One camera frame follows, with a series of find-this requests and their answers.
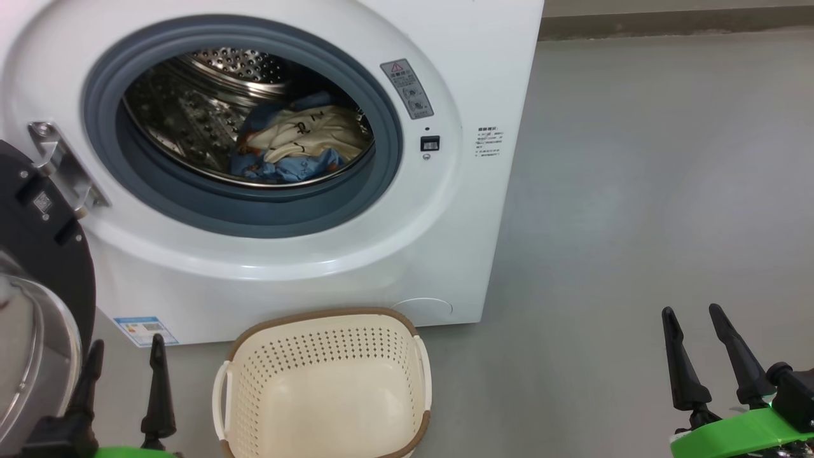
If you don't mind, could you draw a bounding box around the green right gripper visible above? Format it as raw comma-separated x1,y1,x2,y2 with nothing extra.
661,303,814,458

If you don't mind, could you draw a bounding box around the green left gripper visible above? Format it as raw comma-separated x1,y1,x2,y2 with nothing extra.
22,334,182,458

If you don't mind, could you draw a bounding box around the black round glass washer door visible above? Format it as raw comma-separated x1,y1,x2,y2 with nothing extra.
0,140,97,458

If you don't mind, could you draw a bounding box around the blue printed garment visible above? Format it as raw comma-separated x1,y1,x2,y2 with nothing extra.
229,91,376,185

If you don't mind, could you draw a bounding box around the cream garment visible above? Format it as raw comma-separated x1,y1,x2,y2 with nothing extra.
245,105,366,165

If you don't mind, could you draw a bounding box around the white front-load washing machine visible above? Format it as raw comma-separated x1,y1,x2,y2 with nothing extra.
0,0,545,347

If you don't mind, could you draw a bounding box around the metal door hinge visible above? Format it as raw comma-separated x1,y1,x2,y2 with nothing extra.
29,121,112,220

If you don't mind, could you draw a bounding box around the stainless steel washing machine drum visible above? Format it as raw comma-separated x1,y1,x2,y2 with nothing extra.
122,48,376,188

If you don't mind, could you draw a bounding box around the blue energy label sticker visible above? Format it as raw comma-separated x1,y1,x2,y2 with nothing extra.
113,316,180,347

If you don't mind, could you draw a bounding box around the cream perforated laundry basket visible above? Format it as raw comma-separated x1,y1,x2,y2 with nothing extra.
212,307,433,458

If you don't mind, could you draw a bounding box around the round white filter cover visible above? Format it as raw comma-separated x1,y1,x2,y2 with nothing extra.
391,298,453,325

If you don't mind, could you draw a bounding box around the small black text label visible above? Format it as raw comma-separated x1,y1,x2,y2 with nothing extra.
477,126,504,158

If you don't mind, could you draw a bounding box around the grey warning sticker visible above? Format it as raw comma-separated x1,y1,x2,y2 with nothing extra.
380,59,434,120

